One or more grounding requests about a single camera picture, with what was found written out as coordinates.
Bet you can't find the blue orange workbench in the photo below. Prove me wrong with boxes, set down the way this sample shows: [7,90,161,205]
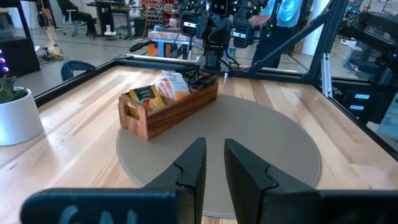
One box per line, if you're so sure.
[148,26,206,60]

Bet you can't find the person's hand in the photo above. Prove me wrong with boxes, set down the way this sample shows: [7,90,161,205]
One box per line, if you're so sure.
[248,14,265,27]

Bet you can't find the black computer tower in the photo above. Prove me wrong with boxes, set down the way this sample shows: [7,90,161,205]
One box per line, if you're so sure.
[0,37,41,78]

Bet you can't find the yellow tea packet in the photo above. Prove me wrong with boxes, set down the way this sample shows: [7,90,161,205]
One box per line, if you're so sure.
[129,84,167,113]

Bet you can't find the silver metal bracket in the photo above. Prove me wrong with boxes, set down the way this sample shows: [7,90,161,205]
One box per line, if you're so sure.
[320,52,333,98]

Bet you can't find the tangled cable bundle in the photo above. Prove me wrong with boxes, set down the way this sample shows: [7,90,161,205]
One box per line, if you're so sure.
[40,46,67,62]

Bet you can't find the orange white tea packet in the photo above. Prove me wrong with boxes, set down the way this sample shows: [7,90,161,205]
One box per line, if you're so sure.
[154,77,175,100]
[169,70,191,102]

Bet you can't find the round grey placemat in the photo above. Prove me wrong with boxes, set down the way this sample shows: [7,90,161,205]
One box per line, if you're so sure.
[116,94,322,218]

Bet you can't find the black frame handle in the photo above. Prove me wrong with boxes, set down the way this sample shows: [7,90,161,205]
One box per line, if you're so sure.
[60,60,97,82]

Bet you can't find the black metal table frame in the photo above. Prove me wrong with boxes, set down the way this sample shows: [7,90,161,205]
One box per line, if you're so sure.
[34,0,398,162]

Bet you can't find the black controller box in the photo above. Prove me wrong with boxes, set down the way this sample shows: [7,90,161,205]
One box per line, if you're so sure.
[340,88,379,125]

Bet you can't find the wooden three-compartment tea box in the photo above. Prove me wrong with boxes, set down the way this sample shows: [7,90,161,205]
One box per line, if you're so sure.
[117,74,220,141]

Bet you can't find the person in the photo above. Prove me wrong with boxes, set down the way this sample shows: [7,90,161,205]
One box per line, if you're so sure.
[55,0,98,35]
[248,0,304,68]

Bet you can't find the black machine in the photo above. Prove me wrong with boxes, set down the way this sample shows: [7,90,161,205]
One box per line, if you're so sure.
[338,12,398,88]

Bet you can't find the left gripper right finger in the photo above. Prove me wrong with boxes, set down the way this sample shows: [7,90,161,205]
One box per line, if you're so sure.
[223,138,323,224]

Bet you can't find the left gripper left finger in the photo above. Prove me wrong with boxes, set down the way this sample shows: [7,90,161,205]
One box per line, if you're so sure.
[142,136,208,224]

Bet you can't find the white pot with succulent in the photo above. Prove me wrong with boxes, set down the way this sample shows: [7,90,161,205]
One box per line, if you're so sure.
[0,74,44,147]

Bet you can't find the black standing desk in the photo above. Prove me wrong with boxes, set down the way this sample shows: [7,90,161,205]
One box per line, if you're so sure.
[86,0,131,40]

